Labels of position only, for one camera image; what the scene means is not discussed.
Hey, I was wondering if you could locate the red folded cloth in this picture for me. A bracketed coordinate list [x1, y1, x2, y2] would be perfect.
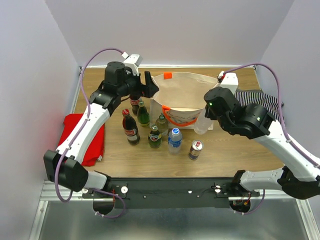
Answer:
[57, 113, 105, 167]

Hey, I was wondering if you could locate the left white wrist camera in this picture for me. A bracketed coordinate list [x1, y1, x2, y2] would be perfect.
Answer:
[121, 51, 143, 76]

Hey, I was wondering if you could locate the cola glass bottle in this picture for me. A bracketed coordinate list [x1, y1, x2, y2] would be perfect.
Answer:
[122, 108, 140, 145]
[129, 95, 141, 116]

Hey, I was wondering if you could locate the red bull energy can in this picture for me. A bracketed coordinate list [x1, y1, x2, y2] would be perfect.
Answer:
[188, 140, 204, 160]

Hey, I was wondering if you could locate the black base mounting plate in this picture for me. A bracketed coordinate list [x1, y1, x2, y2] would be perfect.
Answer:
[79, 177, 261, 210]

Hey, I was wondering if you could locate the blue label water bottle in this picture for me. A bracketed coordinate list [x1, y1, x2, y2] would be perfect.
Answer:
[168, 127, 183, 155]

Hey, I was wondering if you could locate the clear plastic water bottle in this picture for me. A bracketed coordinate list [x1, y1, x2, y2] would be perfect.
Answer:
[194, 115, 213, 135]

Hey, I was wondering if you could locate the purple cable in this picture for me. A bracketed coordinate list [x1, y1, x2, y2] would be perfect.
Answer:
[219, 62, 320, 216]
[54, 47, 127, 219]

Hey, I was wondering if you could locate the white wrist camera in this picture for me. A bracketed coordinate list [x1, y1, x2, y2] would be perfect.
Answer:
[121, 51, 143, 76]
[217, 71, 239, 94]

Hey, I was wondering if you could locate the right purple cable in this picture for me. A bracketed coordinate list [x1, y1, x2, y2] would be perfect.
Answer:
[219, 62, 320, 216]

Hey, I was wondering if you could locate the clear glass soda bottle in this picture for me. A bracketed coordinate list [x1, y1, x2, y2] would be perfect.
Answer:
[155, 113, 169, 136]

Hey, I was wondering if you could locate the front cola glass bottle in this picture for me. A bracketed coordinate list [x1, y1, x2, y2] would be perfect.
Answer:
[122, 108, 140, 145]

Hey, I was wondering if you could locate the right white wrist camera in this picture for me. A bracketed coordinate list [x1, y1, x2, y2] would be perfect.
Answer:
[217, 71, 239, 94]

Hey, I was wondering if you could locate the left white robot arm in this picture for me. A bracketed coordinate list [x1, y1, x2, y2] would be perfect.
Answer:
[43, 61, 159, 198]

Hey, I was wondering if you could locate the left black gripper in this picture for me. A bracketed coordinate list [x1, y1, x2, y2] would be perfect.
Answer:
[117, 67, 159, 98]

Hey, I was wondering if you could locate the front green beer bottle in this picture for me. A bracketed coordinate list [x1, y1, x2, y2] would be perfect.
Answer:
[148, 124, 162, 149]

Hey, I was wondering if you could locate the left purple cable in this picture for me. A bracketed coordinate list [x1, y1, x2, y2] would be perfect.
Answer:
[54, 47, 127, 219]

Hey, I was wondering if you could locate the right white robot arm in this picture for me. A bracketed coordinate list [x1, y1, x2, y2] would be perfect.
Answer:
[204, 87, 320, 200]

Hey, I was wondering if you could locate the rear cola glass bottle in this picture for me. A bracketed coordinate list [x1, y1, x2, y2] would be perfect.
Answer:
[129, 95, 141, 116]

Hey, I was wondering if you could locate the beige canvas tote bag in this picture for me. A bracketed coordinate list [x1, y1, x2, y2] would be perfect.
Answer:
[149, 72, 218, 129]

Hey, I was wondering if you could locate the striped folded cloth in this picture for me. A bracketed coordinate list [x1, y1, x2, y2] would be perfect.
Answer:
[234, 88, 280, 121]

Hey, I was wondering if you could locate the rear green glass bottle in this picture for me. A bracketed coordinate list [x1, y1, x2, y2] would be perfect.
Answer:
[137, 100, 150, 127]

